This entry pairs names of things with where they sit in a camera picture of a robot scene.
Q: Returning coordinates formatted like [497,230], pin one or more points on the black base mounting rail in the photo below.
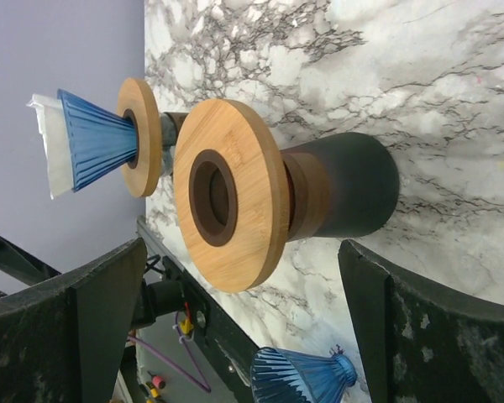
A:
[221,340]

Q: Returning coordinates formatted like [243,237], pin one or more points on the blue ribbed dripper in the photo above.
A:
[279,376]

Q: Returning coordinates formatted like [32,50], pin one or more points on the blue cone dripper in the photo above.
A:
[99,141]

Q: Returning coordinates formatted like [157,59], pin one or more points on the red and black carafe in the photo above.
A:
[345,185]

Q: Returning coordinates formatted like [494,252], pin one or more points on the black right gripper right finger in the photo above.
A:
[419,340]

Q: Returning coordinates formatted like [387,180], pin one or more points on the white paper coffee filter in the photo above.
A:
[52,128]

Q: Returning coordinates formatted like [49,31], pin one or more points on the clear grey glass carafe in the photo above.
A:
[171,124]

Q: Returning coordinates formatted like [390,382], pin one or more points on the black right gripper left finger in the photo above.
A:
[62,340]

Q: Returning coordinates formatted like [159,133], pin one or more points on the wooden ring coaster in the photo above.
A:
[232,196]
[136,98]

